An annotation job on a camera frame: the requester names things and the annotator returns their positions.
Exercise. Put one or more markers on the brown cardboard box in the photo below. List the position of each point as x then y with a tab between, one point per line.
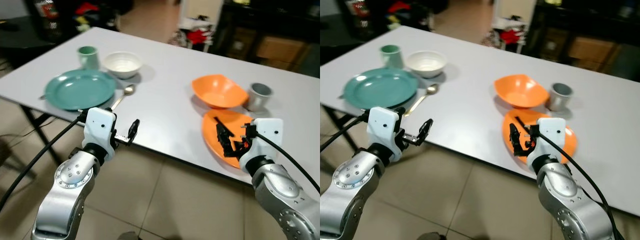
281	50
592	51

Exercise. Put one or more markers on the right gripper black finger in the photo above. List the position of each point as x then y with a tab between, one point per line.
514	135
221	134
231	152
523	154

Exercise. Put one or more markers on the green round plate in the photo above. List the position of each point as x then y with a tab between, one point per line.
79	89
380	89

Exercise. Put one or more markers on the orange plastic bowl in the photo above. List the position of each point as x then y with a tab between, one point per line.
520	91
219	91

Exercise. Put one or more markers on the red cloth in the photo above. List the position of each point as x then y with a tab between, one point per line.
200	36
512	36

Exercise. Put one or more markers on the grey ceramic cup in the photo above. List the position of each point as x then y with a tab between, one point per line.
259	98
560	98

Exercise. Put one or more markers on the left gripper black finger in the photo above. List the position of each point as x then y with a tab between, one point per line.
108	110
426	130
134	129
399	110

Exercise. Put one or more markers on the white ribbed bowl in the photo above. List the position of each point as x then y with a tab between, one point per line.
426	64
122	65

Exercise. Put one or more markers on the black metal table leg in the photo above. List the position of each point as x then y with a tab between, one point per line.
339	125
42	132

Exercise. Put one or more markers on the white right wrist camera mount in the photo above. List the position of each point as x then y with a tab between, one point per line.
265	137
550	137

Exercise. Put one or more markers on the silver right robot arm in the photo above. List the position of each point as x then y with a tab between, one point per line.
282	197
570	200

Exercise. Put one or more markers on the white rack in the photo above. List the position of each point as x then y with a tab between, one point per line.
200	15
510	15

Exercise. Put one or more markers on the orange oval plate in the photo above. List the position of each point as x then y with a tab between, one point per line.
570	140
231	119

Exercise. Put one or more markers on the dark side table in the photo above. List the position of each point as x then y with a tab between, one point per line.
22	37
340	35

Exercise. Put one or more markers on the black storage cabinet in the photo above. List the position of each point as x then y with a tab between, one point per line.
600	20
300	20

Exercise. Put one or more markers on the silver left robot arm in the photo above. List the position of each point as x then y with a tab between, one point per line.
65	190
345	195

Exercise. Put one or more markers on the green ceramic cup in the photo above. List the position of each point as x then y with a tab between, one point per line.
391	56
87	57

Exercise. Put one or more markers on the grey robot foot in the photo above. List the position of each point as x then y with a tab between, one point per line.
128	236
429	236

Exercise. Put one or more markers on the silver metal spoon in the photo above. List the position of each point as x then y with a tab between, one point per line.
432	89
129	90

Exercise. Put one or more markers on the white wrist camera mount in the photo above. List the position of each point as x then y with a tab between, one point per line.
265	137
99	127
382	127
550	137

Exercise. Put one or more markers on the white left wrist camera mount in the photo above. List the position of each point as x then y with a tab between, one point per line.
99	127
382	127

